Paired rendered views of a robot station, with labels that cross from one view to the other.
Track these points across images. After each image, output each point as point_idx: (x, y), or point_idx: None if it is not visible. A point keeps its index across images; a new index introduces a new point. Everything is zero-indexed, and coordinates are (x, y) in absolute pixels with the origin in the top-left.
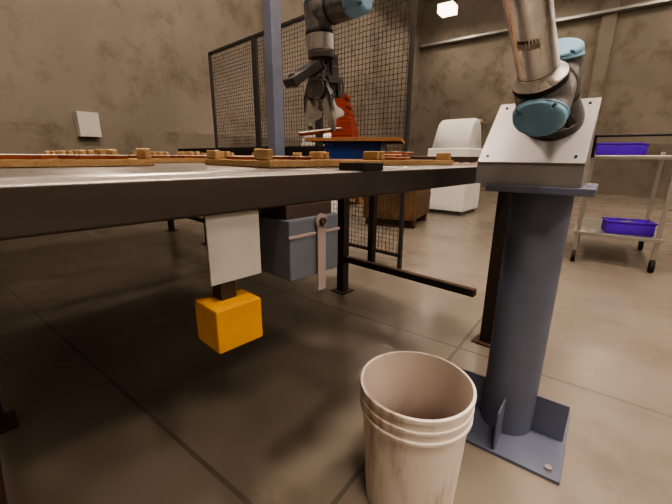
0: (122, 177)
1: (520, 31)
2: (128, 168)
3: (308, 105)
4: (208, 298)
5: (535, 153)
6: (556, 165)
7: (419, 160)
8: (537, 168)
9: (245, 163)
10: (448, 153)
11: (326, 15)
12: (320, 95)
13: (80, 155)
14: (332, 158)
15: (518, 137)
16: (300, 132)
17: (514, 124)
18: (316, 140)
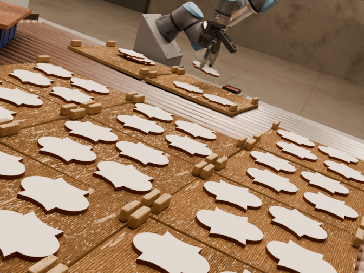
0: (331, 130)
1: (233, 24)
2: (304, 132)
3: (209, 54)
4: None
5: (173, 51)
6: (179, 57)
7: None
8: (176, 58)
9: (251, 107)
10: (115, 41)
11: (234, 9)
12: (217, 50)
13: (309, 138)
14: (2, 44)
15: (163, 40)
16: (216, 75)
17: (201, 48)
18: (10, 26)
